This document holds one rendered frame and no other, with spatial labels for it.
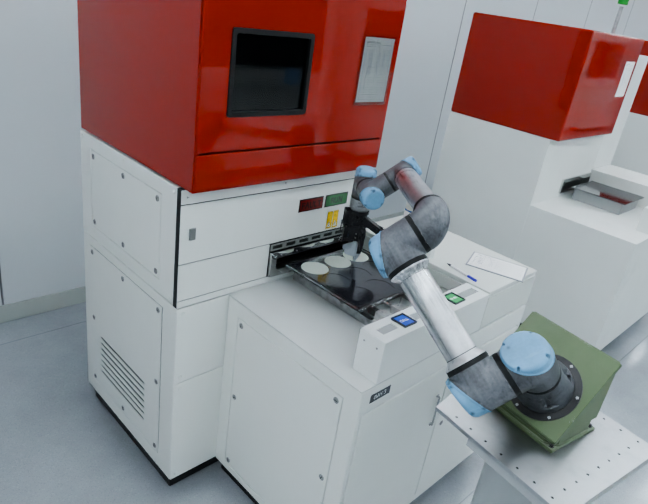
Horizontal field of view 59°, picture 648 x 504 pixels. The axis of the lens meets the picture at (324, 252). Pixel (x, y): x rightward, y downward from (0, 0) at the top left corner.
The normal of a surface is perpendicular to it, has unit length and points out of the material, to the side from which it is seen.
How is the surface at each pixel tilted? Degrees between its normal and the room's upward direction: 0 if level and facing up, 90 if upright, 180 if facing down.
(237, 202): 90
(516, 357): 38
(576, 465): 0
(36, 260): 90
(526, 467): 0
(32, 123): 90
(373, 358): 90
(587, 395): 45
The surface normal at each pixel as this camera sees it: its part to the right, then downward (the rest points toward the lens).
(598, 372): -0.47, -0.55
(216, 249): 0.69, 0.39
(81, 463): 0.15, -0.90
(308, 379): -0.71, 0.19
